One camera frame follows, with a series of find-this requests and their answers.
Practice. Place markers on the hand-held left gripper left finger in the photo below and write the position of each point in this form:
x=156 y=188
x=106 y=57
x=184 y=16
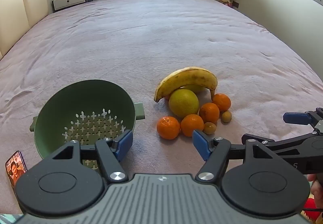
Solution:
x=125 y=146

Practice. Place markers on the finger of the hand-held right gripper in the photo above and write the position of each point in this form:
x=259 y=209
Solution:
x=296 y=118
x=287 y=141

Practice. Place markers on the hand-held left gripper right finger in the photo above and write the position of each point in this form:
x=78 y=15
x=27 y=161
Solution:
x=201 y=144

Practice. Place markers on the small brown kiwi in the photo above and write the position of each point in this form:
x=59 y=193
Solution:
x=226 y=116
x=209 y=128

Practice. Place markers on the orange mandarin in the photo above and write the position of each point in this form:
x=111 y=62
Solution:
x=222 y=101
x=209 y=112
x=167 y=128
x=191 y=125

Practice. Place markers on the green-yellow round citrus fruit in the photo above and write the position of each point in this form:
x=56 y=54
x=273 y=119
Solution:
x=183 y=103

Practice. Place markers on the green colander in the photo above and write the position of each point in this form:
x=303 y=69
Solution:
x=75 y=103

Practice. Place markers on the yellow banana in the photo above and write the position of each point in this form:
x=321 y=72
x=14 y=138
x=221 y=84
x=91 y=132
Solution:
x=186 y=76

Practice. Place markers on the person's right hand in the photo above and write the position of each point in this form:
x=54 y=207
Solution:
x=316 y=187

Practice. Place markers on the red fabric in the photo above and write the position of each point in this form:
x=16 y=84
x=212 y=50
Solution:
x=313 y=205

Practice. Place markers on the smartphone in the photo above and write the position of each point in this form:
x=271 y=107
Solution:
x=15 y=168

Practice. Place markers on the small black box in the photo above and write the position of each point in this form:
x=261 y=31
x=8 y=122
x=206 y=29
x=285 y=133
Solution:
x=235 y=5

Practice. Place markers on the teal patterned cloth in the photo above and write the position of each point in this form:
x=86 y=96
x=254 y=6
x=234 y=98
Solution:
x=10 y=219

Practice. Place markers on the cream padded headboard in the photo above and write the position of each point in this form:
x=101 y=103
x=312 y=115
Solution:
x=22 y=4

